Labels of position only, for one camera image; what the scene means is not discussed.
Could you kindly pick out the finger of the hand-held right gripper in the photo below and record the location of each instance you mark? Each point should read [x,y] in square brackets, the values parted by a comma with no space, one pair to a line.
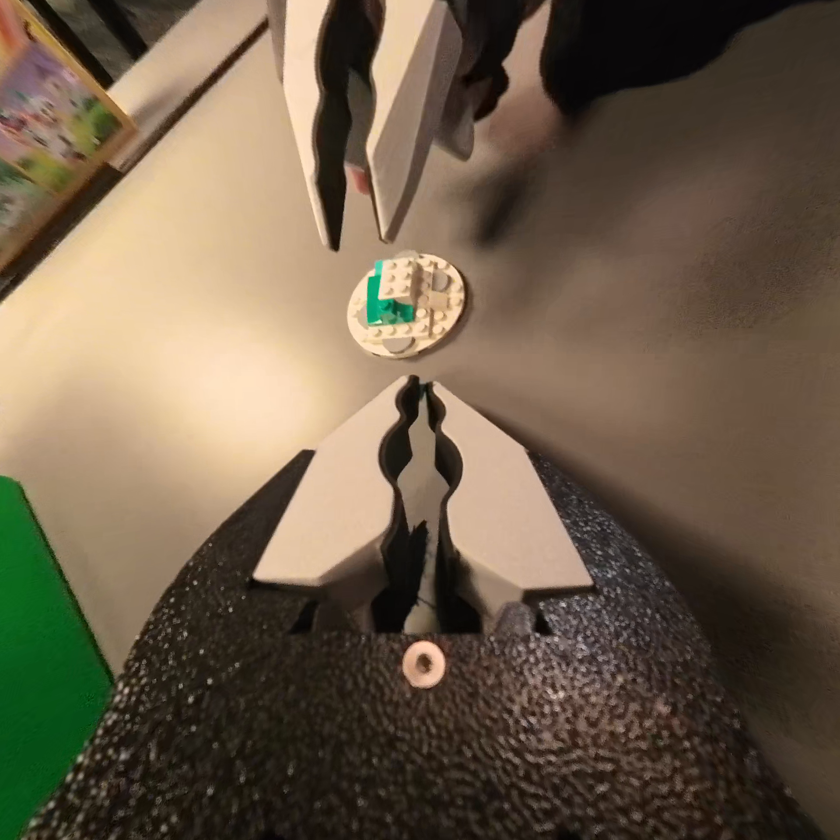
[410,131]
[298,98]

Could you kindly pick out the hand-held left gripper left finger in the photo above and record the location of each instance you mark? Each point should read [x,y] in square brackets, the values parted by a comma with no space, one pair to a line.
[334,518]

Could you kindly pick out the person's right hand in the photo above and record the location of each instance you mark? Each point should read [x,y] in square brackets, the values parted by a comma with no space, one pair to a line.
[359,178]

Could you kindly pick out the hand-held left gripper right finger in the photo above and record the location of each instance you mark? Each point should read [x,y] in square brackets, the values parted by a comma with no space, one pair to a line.
[518,525]

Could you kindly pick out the round white lego model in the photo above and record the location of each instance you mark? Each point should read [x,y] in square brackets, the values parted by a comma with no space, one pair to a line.
[407,308]

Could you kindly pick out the yellow lego box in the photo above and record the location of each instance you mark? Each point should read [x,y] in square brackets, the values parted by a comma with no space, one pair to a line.
[46,131]

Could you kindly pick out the green plastic bin stack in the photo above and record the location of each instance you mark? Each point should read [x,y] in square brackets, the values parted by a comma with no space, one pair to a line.
[39,623]

